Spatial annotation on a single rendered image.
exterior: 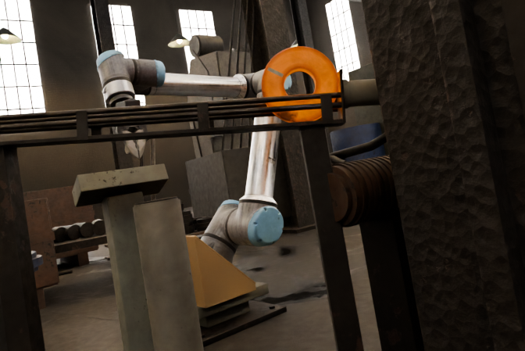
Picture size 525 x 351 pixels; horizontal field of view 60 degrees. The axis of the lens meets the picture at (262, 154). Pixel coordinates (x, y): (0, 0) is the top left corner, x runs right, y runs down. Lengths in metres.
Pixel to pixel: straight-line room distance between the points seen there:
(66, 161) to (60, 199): 8.22
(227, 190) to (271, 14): 1.66
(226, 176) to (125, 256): 2.80
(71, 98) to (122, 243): 11.83
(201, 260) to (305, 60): 0.91
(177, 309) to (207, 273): 0.48
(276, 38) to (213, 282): 3.01
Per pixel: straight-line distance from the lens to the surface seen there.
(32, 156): 12.66
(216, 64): 6.57
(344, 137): 4.73
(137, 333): 1.35
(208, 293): 1.66
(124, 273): 1.32
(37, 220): 2.95
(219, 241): 1.82
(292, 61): 0.95
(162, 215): 1.15
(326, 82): 0.94
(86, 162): 12.83
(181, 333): 1.20
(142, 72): 1.56
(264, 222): 1.70
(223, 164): 4.05
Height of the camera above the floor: 0.53
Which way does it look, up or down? 3 degrees up
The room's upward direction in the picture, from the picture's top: 10 degrees counter-clockwise
